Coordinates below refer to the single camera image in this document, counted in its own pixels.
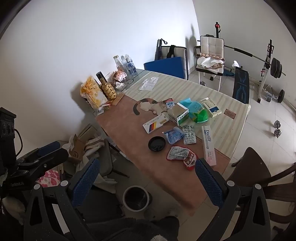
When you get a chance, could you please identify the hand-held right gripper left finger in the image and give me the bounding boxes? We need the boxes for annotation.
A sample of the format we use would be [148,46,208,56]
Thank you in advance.
[23,157,102,241]

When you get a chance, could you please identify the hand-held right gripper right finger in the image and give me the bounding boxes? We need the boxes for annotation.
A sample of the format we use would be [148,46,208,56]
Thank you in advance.
[195,158,271,241]

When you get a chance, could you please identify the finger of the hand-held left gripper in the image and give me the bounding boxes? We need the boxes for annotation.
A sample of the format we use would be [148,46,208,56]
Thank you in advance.
[15,148,69,178]
[16,141,61,164]

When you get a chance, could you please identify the white trash bin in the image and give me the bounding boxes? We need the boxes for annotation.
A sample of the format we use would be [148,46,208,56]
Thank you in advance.
[122,185,152,212]

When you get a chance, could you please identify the green plastic bag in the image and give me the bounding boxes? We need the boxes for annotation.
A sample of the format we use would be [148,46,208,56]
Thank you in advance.
[188,108,209,123]

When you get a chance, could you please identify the green white medicine box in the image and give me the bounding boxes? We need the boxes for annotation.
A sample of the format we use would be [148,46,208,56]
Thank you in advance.
[167,103,189,127]

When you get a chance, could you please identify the white blue medicine box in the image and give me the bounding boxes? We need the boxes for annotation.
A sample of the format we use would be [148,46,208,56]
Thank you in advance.
[200,98,222,118]

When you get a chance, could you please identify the person's left forearm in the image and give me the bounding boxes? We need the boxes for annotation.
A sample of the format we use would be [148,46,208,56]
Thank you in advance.
[0,196,26,225]

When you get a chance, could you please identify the pink floral packet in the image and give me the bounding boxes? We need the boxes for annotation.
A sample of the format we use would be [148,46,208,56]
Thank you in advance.
[37,169,61,188]

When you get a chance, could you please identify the cardboard box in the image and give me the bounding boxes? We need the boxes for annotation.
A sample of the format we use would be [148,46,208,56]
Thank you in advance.
[69,134,87,163]

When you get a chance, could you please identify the grey chair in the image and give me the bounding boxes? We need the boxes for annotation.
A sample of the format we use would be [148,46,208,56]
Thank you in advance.
[97,138,130,179]

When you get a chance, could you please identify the long white box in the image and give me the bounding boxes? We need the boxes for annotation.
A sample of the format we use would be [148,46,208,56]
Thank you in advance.
[201,126,217,166]

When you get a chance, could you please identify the red silver snack wrapper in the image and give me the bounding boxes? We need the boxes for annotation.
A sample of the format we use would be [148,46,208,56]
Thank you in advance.
[166,146,190,161]

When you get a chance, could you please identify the brown wooden chair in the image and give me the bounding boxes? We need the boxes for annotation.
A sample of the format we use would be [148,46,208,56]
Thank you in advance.
[225,147,296,232]

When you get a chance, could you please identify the silver blister pack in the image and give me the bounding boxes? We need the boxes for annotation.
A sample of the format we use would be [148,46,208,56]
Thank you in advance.
[182,125,196,145]

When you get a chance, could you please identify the blue plastic packet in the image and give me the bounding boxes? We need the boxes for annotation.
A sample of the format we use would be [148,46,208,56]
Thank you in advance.
[162,126,185,144]

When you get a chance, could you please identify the black round lid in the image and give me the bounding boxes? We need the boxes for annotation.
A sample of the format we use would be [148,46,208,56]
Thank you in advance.
[148,136,166,153]

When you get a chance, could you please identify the yellow snack bag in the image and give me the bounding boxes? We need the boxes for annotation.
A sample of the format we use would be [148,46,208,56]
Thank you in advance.
[80,76,109,110]

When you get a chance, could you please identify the person's dark trousers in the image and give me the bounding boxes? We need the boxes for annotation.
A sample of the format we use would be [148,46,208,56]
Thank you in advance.
[88,215,181,241]

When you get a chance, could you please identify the brown card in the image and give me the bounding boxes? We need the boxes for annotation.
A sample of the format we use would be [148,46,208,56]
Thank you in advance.
[223,109,236,120]

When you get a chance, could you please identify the striped white medicine box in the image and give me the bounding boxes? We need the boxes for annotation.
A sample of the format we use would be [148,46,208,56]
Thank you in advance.
[143,116,169,134]

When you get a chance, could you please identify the gold grenade-shaped bottle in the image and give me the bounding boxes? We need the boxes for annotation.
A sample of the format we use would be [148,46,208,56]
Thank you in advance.
[96,72,117,101]

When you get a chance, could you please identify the teal plastic bag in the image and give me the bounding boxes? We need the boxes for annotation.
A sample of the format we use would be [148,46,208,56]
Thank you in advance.
[179,98,204,114]

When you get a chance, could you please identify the small red white carton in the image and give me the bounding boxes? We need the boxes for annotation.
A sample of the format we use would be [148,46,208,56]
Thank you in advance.
[162,98,174,110]

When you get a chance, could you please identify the orange snack packet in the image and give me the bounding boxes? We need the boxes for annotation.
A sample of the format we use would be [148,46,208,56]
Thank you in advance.
[111,71,127,82]

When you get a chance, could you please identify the black weight bench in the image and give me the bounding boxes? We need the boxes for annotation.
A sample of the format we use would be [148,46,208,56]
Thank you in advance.
[232,66,250,104]

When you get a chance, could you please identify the clear glass bottle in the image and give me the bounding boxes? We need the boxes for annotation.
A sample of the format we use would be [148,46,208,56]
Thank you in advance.
[113,55,124,72]

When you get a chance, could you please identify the plastic water bottle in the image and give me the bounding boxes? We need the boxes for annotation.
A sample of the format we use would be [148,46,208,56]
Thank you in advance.
[125,54,138,76]
[120,57,130,75]

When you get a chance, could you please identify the black weight plate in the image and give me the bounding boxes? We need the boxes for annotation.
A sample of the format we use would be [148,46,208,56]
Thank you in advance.
[269,89,285,103]

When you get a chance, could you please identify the clear plastic bag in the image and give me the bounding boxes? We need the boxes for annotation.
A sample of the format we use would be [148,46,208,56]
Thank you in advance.
[138,77,159,91]

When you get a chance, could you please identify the white barbell rack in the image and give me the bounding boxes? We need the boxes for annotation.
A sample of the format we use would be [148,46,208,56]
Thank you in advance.
[257,39,275,103]

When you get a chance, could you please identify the beige cloths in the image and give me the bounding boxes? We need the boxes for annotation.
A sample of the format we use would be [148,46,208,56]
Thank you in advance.
[196,53,225,70]

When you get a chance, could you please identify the blue board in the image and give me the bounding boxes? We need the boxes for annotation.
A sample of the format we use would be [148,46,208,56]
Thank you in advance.
[143,56,185,80]

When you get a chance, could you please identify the black framed white chair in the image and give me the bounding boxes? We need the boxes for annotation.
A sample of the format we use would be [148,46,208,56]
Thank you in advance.
[159,45,188,80]

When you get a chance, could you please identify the barbell with black plates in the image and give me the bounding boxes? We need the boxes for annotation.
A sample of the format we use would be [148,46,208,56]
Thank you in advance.
[223,44,286,77]

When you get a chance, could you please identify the white padded chair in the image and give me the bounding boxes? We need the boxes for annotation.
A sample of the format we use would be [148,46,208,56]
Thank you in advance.
[194,35,226,92]

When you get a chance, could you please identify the black bag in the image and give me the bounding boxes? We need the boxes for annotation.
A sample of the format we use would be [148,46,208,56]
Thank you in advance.
[155,39,168,61]

